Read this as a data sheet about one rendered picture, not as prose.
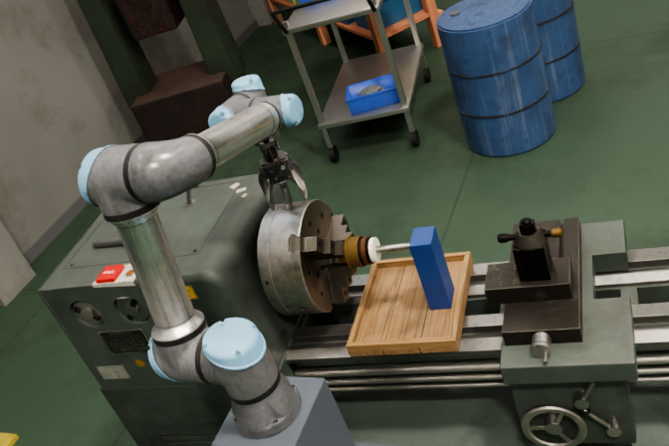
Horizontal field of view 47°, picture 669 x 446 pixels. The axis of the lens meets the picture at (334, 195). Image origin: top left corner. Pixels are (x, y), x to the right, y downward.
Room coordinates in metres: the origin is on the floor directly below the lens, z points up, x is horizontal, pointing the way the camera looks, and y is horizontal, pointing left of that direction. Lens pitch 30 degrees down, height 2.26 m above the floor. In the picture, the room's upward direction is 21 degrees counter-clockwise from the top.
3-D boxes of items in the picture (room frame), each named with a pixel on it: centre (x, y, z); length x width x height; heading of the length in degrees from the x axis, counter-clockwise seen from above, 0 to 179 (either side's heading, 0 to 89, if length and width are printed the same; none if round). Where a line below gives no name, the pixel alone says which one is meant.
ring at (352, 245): (1.74, 0.00, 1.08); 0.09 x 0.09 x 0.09; 64
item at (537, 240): (1.46, -0.40, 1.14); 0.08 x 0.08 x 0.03
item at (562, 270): (1.47, -0.37, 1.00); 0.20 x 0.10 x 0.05; 64
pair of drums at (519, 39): (4.11, -1.29, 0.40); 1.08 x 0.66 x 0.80; 151
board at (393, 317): (1.69, -0.10, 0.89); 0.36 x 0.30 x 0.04; 154
